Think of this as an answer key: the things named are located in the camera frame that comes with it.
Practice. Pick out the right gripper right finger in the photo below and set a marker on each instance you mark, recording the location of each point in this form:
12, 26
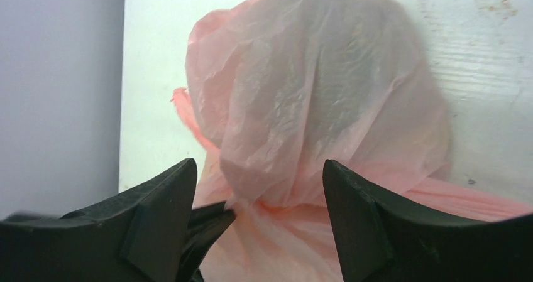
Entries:
382, 236

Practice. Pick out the pink plastic bag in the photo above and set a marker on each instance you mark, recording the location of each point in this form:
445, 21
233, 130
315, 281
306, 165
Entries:
277, 87

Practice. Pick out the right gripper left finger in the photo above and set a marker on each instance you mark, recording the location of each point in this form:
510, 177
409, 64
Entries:
150, 232

